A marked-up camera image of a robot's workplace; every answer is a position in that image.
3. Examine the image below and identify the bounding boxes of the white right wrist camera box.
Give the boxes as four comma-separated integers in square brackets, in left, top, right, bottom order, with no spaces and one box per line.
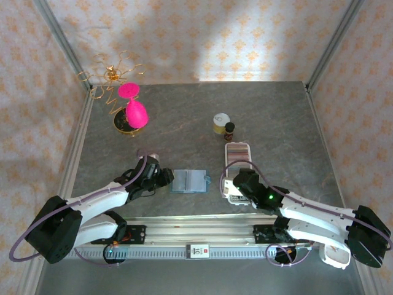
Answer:
[222,177,246,200]

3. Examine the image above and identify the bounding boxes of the grey slotted cable duct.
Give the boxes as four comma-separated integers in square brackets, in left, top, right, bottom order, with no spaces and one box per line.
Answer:
[70,245,311,261]

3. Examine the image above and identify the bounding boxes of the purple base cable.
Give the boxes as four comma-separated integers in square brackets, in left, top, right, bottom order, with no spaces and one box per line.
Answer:
[265,244,311,267]
[73,245,125,268]

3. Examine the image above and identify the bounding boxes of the aluminium frame post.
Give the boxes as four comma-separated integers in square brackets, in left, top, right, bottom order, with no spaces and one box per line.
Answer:
[32,0,93,93]
[306,0,365,92]

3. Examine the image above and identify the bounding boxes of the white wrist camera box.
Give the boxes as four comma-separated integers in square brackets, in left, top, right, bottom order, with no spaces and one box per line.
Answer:
[222,177,246,200]
[136,149,161,161]

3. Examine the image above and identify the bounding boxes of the white number label tag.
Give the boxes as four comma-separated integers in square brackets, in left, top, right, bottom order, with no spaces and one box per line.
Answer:
[185,243,211,260]

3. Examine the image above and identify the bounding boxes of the white square alarm clock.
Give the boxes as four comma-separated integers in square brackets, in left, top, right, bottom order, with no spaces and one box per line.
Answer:
[319,244,351,270]

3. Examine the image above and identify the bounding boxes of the small black-capped spice bottle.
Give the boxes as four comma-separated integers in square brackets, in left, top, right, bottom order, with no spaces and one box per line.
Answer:
[223,122,236,143]

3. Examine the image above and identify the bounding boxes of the stack of coloured cards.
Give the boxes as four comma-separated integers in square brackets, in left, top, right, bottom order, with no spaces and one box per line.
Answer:
[227,144,251,168]

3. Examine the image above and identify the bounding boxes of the gold tin can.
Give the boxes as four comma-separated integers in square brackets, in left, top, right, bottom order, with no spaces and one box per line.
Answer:
[212,112,232,135]

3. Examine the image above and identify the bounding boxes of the white plastic card tray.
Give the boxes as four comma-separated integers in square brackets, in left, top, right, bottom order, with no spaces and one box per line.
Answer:
[225,141,254,205]

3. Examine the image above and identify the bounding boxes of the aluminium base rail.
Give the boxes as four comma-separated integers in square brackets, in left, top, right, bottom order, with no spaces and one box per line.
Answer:
[122,214,348,246]

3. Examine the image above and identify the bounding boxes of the pink hourglass on stand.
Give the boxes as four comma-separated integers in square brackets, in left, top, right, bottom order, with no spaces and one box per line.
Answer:
[118,82,150,129]

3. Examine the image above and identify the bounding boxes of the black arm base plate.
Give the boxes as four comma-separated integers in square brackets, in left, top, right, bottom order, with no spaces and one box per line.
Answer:
[253,224,308,245]
[91,224,147,246]

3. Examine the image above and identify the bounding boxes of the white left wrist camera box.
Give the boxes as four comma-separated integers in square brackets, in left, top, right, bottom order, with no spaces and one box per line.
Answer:
[136,149,161,161]

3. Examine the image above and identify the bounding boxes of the blue card holder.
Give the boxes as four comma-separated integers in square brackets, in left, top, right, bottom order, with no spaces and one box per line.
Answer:
[169,168,212,194]

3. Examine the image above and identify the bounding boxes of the aluminium frame side rail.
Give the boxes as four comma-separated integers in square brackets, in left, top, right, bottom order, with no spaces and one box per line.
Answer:
[60,88,95,197]
[305,82,348,207]

